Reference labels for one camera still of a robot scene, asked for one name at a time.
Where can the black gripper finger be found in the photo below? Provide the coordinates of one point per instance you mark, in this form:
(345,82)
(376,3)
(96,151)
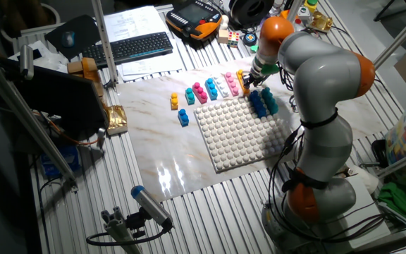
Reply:
(245,84)
(252,86)

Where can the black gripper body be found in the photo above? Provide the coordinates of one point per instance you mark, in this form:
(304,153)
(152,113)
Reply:
(254,78)

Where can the yellow four-stud block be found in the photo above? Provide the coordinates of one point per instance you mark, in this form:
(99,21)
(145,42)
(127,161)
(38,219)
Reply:
(240,75)

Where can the blue four-stud block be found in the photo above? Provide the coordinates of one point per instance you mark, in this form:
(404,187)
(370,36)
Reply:
(258,105)

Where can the teal four-stud block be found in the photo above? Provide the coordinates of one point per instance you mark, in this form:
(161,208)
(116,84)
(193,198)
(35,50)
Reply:
(270,102)

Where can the silver orange robot arm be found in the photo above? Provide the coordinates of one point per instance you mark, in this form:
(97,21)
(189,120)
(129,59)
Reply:
(326,77)

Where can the pink four-stud block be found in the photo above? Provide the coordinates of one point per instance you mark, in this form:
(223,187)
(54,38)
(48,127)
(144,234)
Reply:
(232,84)

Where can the white four-stud block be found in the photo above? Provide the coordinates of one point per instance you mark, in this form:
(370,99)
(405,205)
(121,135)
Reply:
(221,87)

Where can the light blue three-stud block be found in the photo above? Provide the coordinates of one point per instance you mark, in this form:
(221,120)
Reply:
(211,90)

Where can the round black disc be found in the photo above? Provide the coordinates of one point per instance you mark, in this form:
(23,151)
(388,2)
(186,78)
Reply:
(249,39)

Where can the Rubik's cube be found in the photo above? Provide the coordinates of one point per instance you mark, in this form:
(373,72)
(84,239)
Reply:
(233,39)

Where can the magenta three-stud block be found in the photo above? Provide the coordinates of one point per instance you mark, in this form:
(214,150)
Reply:
(200,93)

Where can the wooden cube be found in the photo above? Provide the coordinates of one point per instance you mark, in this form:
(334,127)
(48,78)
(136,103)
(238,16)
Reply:
(223,36)

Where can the white studded baseplate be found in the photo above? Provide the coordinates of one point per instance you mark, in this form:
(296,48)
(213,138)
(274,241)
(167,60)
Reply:
(238,137)

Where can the teal two-stud block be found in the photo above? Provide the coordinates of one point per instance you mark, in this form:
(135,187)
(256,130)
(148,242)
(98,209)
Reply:
(190,97)

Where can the white rounded figurine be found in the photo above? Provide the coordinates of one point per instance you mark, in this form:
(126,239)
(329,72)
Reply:
(225,22)

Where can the black filament spool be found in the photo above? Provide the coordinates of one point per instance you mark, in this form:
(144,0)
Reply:
(252,12)

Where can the blue two-stud block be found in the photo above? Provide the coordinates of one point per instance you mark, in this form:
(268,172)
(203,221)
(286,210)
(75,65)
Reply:
(183,118)

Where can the yellow two-stud block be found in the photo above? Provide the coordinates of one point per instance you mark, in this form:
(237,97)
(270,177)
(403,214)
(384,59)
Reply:
(174,102)

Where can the white button box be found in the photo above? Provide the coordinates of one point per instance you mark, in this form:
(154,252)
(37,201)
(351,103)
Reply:
(303,12)

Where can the black orange teach pendant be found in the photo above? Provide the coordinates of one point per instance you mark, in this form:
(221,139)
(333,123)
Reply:
(192,17)

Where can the yellow green button box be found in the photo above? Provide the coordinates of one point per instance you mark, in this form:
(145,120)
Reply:
(310,6)

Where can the printed paper sheets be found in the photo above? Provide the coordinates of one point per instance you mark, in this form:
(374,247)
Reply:
(153,65)

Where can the marble pattern board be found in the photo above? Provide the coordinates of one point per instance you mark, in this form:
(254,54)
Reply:
(153,141)

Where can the black keyboard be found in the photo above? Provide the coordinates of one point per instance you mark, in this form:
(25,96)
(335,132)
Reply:
(129,49)

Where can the printed paper stack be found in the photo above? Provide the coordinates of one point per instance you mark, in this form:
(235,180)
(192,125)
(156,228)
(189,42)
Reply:
(132,23)

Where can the gold foil bag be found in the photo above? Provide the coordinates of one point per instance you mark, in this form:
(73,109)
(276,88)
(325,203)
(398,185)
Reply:
(116,120)

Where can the long aluminium profile beam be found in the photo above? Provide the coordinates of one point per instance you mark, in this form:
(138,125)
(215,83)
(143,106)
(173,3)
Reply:
(400,35)
(404,161)
(34,126)

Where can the black mouse pad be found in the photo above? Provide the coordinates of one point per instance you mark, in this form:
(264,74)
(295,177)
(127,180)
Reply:
(83,31)

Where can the black monitor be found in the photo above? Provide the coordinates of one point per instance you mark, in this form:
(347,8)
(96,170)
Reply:
(65,102)

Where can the computer mouse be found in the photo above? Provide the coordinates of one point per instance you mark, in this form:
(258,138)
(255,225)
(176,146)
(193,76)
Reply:
(68,39)

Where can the green cloth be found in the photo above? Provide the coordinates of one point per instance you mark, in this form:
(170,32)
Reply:
(404,201)

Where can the blue packet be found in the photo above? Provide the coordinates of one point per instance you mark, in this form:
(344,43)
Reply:
(60,162)

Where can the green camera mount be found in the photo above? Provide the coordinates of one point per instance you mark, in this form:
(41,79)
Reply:
(270,69)

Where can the aluminium profile post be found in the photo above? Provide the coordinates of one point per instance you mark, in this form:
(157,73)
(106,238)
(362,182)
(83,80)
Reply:
(294,8)
(104,42)

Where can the silver camera with blue end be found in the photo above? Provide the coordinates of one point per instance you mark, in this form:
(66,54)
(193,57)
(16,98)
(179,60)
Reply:
(150,206)

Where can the aluminium camera bracket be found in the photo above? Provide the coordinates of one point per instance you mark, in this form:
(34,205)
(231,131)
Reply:
(118,229)

